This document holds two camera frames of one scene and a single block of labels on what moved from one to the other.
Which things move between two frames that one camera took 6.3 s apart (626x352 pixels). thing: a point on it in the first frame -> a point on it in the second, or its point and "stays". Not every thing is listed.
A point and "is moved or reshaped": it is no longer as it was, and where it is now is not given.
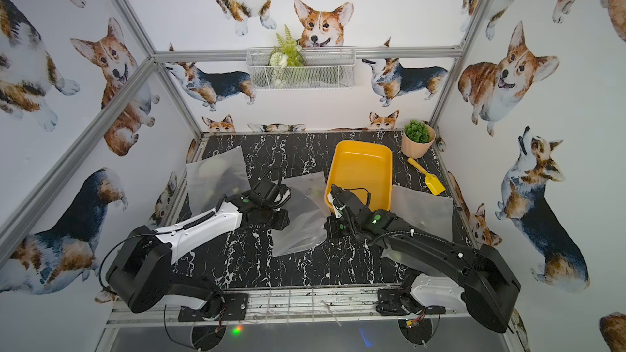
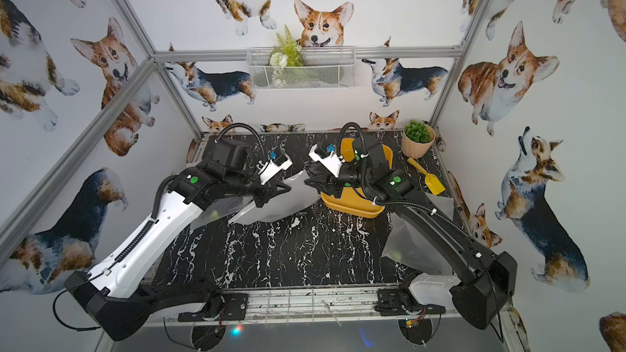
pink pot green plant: [417, 138] stays
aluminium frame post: [11, 222] stays
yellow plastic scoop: [430, 179] stays
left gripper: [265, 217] -> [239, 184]
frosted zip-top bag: [308, 212] is moved or reshaped
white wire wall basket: [301, 68] stays
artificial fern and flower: [285, 59] stays
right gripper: [332, 220] -> [329, 183]
